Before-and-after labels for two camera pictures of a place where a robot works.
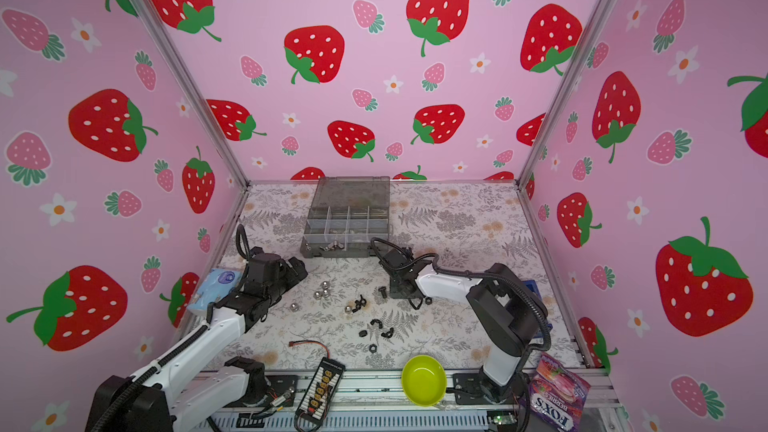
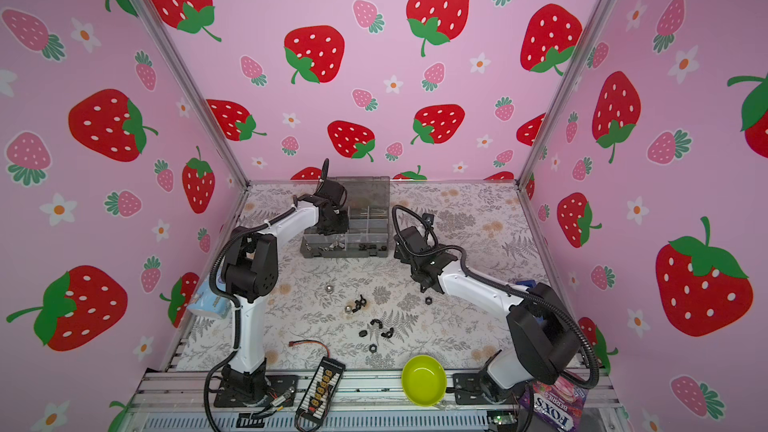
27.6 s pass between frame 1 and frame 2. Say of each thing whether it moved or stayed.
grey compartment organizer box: stayed
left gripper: moved
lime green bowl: stayed
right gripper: moved
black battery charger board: stayed
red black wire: stayed
